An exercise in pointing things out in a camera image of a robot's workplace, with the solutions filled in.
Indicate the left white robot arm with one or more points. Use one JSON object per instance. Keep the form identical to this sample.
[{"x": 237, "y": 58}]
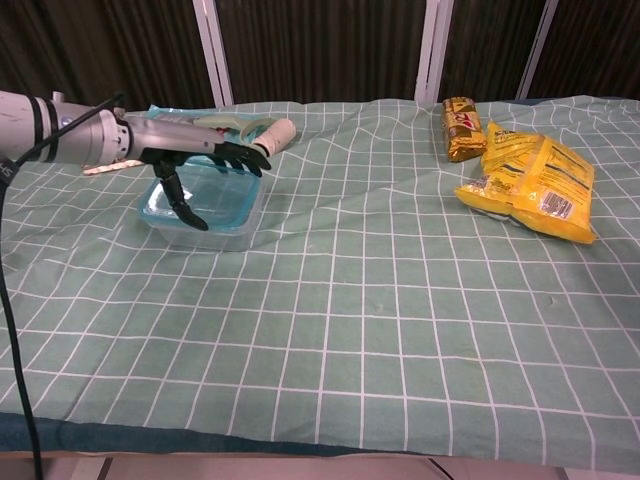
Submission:
[{"x": 50, "y": 130}]

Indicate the clear plastic container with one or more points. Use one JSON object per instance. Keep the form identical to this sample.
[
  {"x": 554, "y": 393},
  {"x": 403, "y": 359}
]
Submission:
[{"x": 215, "y": 241}]

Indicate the silver red snack packet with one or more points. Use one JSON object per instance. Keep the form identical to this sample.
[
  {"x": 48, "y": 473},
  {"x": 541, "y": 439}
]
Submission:
[{"x": 107, "y": 167}]

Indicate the green white checked tablecloth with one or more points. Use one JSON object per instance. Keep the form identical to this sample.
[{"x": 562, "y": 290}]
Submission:
[{"x": 350, "y": 300}]

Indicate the dark screen panel white frame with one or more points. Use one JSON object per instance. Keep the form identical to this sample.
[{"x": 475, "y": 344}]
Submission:
[
  {"x": 100, "y": 50},
  {"x": 325, "y": 50},
  {"x": 600, "y": 45},
  {"x": 490, "y": 45}
]

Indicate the gold brown biscuit packet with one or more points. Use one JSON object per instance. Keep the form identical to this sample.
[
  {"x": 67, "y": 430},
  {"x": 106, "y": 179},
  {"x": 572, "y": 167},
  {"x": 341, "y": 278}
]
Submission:
[{"x": 462, "y": 135}]

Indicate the light blue wipes packet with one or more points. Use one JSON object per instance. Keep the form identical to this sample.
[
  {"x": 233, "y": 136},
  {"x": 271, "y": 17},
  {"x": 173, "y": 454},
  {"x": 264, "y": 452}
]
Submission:
[{"x": 172, "y": 114}]

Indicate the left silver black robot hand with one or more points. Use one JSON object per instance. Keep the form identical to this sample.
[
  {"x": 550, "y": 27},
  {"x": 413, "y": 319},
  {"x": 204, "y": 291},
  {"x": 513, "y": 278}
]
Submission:
[{"x": 165, "y": 140}]

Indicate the blue plastic lid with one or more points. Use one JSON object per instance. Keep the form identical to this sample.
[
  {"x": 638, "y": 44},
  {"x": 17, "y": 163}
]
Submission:
[{"x": 220, "y": 200}]

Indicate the yellow snack bag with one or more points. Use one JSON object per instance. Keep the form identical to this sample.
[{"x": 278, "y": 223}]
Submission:
[{"x": 540, "y": 185}]

